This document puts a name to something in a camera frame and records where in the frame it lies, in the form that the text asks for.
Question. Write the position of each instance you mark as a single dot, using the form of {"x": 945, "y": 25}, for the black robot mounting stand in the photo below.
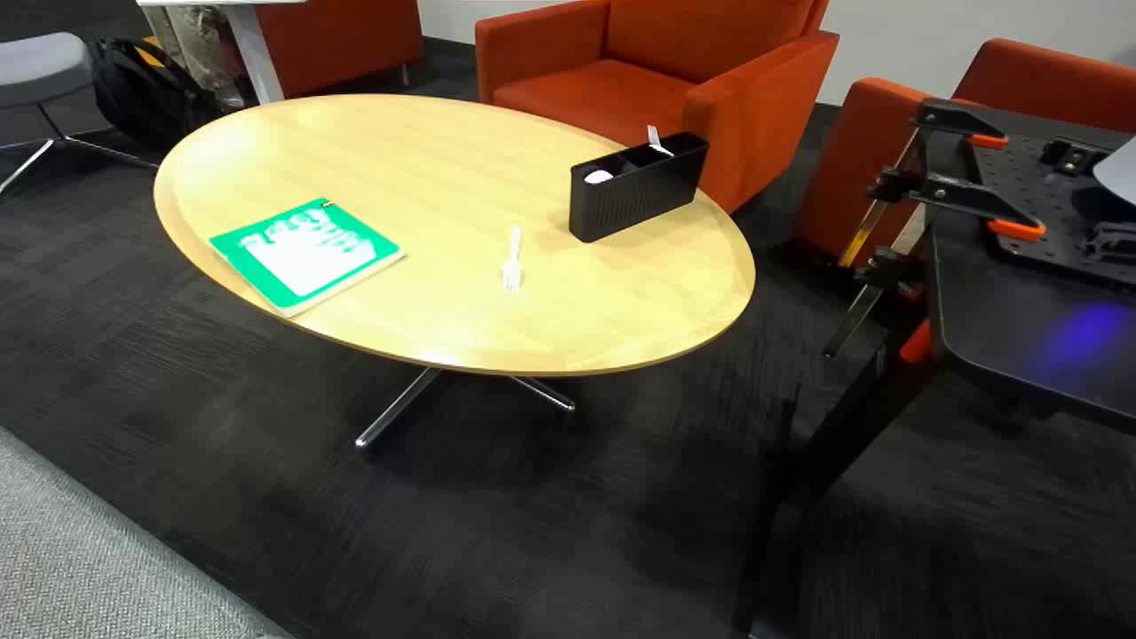
{"x": 1043, "y": 312}

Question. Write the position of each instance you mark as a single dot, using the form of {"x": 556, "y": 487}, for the green and white booklet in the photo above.
{"x": 304, "y": 253}

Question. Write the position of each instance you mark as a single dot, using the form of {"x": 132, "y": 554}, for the orange armchair back left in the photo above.
{"x": 319, "y": 42}

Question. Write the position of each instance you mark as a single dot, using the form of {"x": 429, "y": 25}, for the white table leg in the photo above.
{"x": 241, "y": 18}

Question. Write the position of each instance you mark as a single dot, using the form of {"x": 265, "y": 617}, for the orange black clamp upper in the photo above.
{"x": 935, "y": 164}

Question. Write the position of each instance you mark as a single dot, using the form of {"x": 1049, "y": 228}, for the oval wooden table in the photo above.
{"x": 448, "y": 177}

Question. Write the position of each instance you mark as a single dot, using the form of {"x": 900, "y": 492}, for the grey chair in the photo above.
{"x": 38, "y": 71}

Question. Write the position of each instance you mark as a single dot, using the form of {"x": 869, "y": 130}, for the white round object in holder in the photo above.
{"x": 598, "y": 177}

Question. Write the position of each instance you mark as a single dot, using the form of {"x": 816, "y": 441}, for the black backpack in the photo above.
{"x": 146, "y": 94}

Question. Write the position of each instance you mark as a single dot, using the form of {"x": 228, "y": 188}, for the orange armchair centre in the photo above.
{"x": 737, "y": 71}

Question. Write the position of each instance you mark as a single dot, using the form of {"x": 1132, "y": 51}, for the black slotted cutlery holder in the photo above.
{"x": 645, "y": 184}

